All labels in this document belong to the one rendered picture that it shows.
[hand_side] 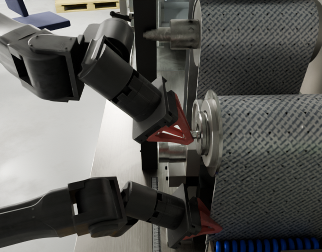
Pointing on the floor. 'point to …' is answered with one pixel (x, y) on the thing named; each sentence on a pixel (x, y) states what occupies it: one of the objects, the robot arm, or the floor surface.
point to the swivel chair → (57, 20)
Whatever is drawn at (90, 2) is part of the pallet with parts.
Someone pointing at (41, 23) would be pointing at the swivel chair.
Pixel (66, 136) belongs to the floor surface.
